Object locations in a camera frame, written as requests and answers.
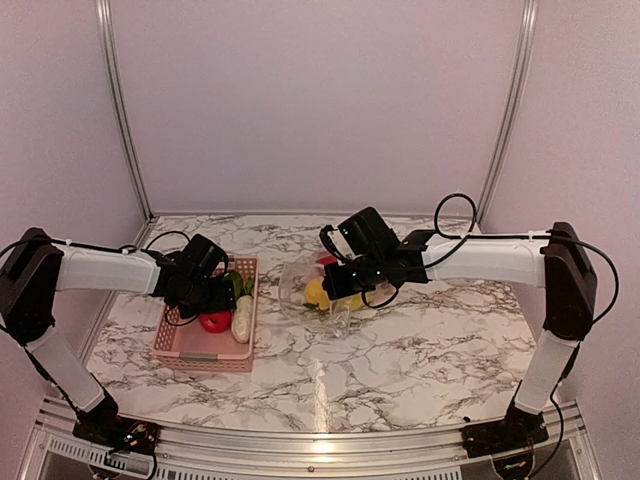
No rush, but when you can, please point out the red fake tomato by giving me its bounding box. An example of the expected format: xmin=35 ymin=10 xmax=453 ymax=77
xmin=198 ymin=311 xmax=233 ymax=334

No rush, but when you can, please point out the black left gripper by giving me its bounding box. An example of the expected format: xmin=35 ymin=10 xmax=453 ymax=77
xmin=178 ymin=277 xmax=237 ymax=319

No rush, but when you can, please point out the aluminium frame post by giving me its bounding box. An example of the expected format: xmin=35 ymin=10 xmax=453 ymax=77
xmin=95 ymin=0 xmax=154 ymax=222
xmin=476 ymin=0 xmax=539 ymax=225

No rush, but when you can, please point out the red fake apple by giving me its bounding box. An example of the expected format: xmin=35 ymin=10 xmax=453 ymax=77
xmin=315 ymin=253 xmax=338 ymax=267

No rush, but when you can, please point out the aluminium front rail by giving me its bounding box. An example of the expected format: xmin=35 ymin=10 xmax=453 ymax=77
xmin=19 ymin=392 xmax=606 ymax=480

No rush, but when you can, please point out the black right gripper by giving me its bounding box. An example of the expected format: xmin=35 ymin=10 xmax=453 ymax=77
xmin=321 ymin=252 xmax=386 ymax=300

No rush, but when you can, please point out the clear zip top bag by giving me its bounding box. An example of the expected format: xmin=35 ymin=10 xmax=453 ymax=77
xmin=278 ymin=251 xmax=367 ymax=337

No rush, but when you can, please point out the left aluminium frame post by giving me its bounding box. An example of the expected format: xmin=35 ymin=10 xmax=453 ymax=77
xmin=95 ymin=0 xmax=154 ymax=222

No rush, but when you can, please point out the pink perforated plastic basket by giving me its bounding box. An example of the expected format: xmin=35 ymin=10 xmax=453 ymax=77
xmin=151 ymin=257 xmax=258 ymax=373

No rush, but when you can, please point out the pale green fake cabbage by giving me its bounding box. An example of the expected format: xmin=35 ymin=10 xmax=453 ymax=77
xmin=231 ymin=295 xmax=253 ymax=344

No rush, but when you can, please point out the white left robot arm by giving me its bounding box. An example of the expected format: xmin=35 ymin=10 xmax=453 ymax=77
xmin=1 ymin=227 xmax=235 ymax=449

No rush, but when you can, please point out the right aluminium frame post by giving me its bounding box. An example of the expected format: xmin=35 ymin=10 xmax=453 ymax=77
xmin=476 ymin=0 xmax=539 ymax=225

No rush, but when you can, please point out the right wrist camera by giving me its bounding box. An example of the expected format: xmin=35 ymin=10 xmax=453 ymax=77
xmin=319 ymin=225 xmax=355 ymax=263

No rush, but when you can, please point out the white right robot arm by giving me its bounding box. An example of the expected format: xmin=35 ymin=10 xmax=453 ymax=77
xmin=319 ymin=207 xmax=619 ymax=458

